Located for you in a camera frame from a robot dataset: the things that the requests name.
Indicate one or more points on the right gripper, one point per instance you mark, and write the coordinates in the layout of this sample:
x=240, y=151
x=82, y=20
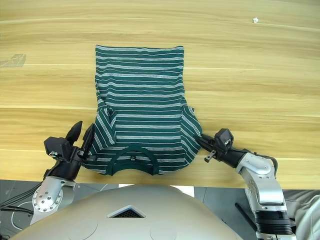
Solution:
x=228, y=156

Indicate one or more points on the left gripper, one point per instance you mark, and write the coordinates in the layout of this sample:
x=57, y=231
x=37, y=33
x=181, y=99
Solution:
x=66, y=168

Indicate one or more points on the green white striped T-shirt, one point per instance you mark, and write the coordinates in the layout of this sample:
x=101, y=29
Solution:
x=145, y=112

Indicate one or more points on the clear tape patch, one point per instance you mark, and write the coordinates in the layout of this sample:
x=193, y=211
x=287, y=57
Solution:
x=13, y=60

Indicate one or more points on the robot body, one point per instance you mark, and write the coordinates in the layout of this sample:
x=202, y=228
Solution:
x=130, y=225

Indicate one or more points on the small white scrap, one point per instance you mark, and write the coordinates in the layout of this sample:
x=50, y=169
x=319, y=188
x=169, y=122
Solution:
x=255, y=20

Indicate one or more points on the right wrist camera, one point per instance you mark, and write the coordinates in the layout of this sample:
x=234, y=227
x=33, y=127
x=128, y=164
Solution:
x=223, y=138

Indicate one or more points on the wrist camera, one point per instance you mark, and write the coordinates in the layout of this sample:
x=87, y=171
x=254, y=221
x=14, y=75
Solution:
x=58, y=148
x=223, y=138

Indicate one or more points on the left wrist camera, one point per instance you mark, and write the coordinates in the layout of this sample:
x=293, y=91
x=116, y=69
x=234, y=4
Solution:
x=58, y=148

